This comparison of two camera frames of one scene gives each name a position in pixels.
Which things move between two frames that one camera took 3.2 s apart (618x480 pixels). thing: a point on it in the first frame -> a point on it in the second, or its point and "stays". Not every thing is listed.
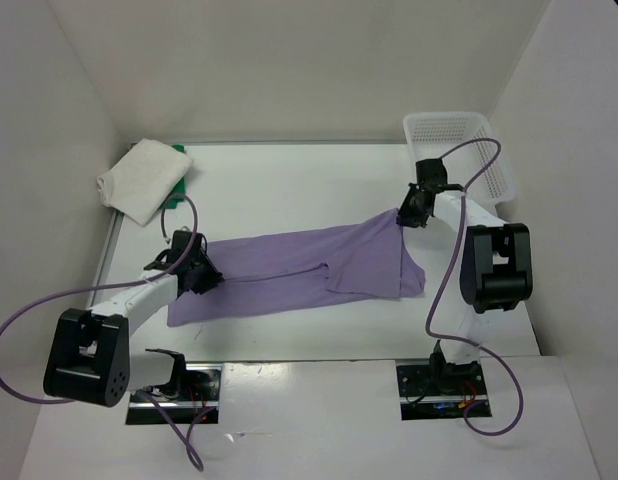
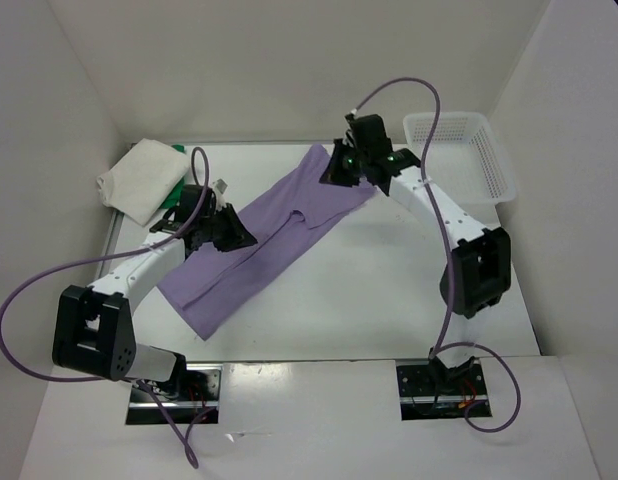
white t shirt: [137, 183] stays
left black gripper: [213, 276] -> [239, 236]
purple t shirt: [365, 259] -> [285, 216]
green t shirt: [178, 194] stays
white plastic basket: [466, 144] stays
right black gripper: [405, 217] -> [334, 174]
